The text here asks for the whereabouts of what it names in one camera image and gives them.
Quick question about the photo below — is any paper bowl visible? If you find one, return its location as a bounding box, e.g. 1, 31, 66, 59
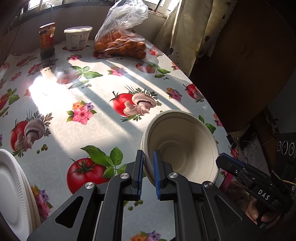
140, 110, 219, 184

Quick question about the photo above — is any white foam plate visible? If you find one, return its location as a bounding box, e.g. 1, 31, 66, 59
1, 149, 33, 240
18, 166, 41, 231

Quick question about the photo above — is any person's right hand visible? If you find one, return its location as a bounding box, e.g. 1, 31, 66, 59
245, 198, 280, 226

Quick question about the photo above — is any fruit pattern tablecloth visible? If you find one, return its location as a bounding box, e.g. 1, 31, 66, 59
1, 42, 229, 222

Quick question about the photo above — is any plastic bag of oranges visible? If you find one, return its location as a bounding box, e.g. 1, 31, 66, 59
94, 1, 149, 60

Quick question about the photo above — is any floral cream curtain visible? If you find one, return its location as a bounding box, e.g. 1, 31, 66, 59
154, 0, 237, 76

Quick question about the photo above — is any white plastic tub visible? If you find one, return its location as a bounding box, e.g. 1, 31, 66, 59
64, 26, 93, 51

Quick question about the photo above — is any barred window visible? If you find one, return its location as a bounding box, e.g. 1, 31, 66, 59
18, 0, 180, 16

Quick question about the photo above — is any red label sauce jar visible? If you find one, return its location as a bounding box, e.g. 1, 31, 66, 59
39, 22, 56, 59

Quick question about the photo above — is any black power cable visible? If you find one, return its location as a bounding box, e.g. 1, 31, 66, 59
0, 3, 54, 47

